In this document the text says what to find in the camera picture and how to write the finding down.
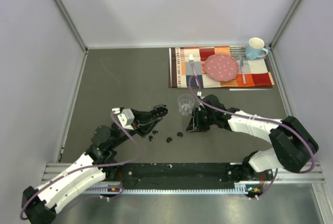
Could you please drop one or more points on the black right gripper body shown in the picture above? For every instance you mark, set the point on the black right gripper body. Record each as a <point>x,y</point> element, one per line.
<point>203,120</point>

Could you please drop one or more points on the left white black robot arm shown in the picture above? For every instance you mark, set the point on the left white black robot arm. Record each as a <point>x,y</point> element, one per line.
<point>42,204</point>

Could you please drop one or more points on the pink polka-dot plate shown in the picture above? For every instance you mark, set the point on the pink polka-dot plate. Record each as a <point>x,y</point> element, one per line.
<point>221,67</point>

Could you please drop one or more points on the pink-handled metal fork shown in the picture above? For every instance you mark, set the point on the pink-handled metal fork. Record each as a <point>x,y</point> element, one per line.
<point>191,61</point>

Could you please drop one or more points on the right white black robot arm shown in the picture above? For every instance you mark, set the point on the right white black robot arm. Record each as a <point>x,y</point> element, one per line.
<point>292,145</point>

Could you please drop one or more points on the pink-handled metal knife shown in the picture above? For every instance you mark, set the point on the pink-handled metal knife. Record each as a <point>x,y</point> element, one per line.
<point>242,69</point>

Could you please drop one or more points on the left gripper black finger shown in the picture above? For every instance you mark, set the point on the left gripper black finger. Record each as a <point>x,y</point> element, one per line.
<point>150,117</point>
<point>149,128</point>

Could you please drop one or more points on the clear plastic cup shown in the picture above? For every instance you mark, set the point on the clear plastic cup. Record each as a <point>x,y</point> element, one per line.
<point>186,104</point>

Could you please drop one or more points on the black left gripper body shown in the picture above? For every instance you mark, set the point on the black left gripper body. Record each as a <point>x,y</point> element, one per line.
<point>136,123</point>

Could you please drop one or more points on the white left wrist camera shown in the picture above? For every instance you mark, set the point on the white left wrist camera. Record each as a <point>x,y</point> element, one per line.
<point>125,117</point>

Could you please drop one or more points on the colourful patchwork placemat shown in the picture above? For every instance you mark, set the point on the colourful patchwork placemat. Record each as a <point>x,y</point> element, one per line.
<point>181,74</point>

